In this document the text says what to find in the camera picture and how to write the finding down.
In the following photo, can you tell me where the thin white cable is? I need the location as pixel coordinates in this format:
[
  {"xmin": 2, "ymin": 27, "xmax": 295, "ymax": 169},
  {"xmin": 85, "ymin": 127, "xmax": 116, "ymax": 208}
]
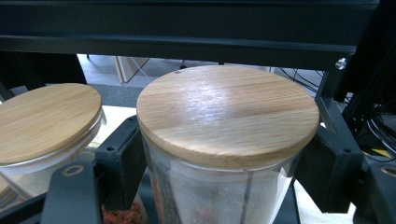
[{"xmin": 130, "ymin": 57, "xmax": 149, "ymax": 82}]

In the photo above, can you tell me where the black floor cable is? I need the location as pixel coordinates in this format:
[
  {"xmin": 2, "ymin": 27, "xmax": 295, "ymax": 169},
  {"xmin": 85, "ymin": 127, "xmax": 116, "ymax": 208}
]
[{"xmin": 342, "ymin": 99, "xmax": 396, "ymax": 163}]

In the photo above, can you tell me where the glass jar wide-plank wooden lid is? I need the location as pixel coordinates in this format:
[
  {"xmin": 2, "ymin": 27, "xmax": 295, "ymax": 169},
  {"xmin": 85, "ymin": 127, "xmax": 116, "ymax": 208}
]
[{"xmin": 135, "ymin": 63, "xmax": 321, "ymax": 224}]

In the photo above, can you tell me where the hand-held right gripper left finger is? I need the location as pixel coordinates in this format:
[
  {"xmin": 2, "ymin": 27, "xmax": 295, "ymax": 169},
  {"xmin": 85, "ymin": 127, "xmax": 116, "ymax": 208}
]
[{"xmin": 93, "ymin": 115, "xmax": 148, "ymax": 213}]

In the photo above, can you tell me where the black curtain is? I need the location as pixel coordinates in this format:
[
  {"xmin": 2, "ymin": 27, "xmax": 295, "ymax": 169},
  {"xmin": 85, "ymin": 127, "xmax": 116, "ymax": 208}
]
[
  {"xmin": 334, "ymin": 0, "xmax": 396, "ymax": 105},
  {"xmin": 0, "ymin": 50, "xmax": 88, "ymax": 92}
]

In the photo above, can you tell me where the yellow black striped tape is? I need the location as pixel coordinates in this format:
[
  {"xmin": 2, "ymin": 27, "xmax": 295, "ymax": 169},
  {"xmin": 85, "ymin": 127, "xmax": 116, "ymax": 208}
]
[{"xmin": 363, "ymin": 147, "xmax": 394, "ymax": 160}]

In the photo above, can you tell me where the white-sealed glass jar bamboo lid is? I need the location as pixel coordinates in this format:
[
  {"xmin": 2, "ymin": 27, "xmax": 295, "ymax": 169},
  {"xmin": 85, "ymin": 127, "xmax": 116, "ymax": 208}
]
[{"xmin": 0, "ymin": 82, "xmax": 107, "ymax": 202}]

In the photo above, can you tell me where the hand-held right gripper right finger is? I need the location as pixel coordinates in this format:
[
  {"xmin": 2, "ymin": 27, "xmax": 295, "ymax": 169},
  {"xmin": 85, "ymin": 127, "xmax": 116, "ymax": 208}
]
[{"xmin": 293, "ymin": 124, "xmax": 365, "ymax": 215}]

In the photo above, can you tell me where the black power cable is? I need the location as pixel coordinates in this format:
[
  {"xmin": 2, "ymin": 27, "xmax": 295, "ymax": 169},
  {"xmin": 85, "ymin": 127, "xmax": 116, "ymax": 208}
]
[{"xmin": 276, "ymin": 66, "xmax": 326, "ymax": 94}]

